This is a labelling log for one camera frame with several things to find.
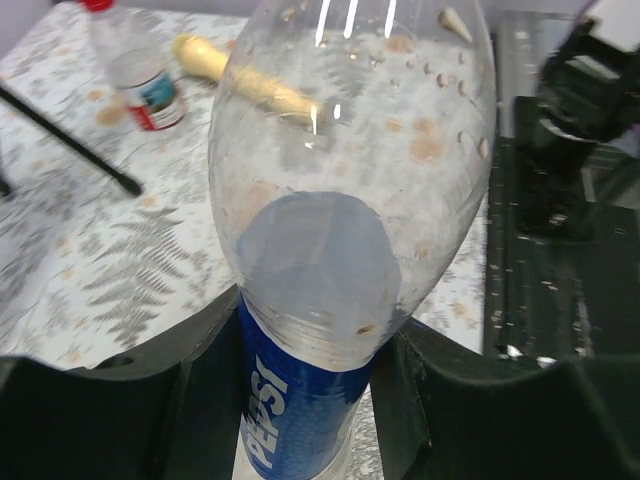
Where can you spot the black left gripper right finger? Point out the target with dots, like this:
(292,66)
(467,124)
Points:
(445,412)

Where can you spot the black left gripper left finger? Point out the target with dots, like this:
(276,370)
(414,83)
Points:
(166,409)

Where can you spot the Pepsi label clear bottle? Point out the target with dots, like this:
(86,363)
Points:
(337,231)

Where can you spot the red label clear bottle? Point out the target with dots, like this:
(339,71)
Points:
(136,68)

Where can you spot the red bottle cap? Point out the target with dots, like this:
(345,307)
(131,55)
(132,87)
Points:
(97,6)

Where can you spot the floral tablecloth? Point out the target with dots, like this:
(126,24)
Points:
(89,271)

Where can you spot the black music stand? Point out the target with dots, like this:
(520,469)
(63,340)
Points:
(129,184)

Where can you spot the cream toy microphone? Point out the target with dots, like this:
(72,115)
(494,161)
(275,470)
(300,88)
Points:
(198,57)

